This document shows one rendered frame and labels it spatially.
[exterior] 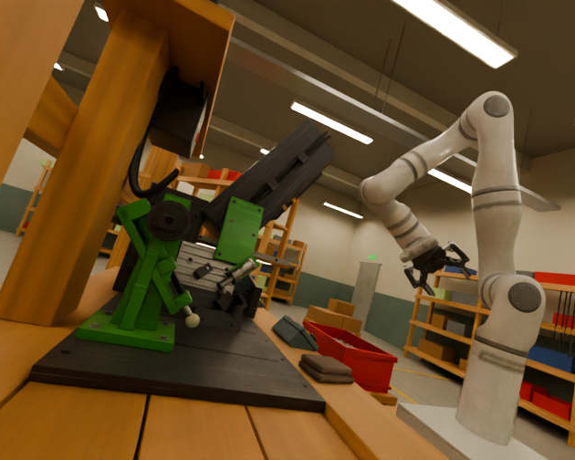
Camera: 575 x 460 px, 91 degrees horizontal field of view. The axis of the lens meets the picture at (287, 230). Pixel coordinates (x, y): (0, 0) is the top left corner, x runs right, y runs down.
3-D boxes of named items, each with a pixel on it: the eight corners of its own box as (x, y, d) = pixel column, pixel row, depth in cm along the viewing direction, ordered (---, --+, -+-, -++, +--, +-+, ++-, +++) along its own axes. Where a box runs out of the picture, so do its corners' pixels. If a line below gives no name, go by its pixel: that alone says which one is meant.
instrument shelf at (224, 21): (199, 159, 138) (202, 151, 139) (229, 32, 54) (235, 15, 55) (145, 137, 130) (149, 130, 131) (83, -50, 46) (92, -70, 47)
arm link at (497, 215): (504, 200, 69) (530, 189, 60) (518, 313, 65) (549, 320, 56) (463, 202, 71) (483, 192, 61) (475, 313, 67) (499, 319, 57)
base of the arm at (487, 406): (475, 417, 64) (491, 343, 65) (519, 447, 55) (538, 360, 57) (444, 412, 61) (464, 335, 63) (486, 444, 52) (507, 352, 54)
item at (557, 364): (572, 448, 345) (594, 273, 376) (402, 356, 630) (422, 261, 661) (599, 452, 360) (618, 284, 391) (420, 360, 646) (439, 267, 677)
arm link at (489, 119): (517, 86, 64) (532, 194, 60) (490, 109, 73) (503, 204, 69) (474, 88, 64) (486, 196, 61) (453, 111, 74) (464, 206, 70)
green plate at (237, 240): (242, 272, 93) (256, 215, 101) (250, 267, 86) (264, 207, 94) (208, 262, 89) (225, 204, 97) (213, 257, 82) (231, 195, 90)
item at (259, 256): (274, 266, 120) (276, 258, 120) (287, 269, 105) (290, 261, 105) (181, 238, 107) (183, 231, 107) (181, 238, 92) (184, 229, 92)
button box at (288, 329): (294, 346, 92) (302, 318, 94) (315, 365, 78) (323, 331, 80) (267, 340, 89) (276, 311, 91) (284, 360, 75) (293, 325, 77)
